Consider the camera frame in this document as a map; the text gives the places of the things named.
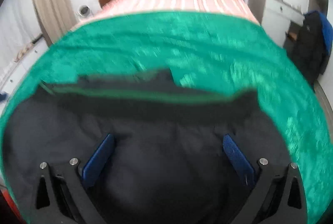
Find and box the black puffer jacket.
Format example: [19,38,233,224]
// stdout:
[2,70,291,223]

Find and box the red orange fleece garment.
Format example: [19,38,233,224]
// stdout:
[1,188,20,217]

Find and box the green plush blanket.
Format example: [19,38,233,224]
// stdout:
[1,11,332,223]

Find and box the white desk with drawer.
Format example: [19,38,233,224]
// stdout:
[248,0,304,47]

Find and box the small round white device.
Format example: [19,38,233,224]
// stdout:
[77,5,92,18]

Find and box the pink striped bed sheet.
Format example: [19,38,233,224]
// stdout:
[76,0,258,28]

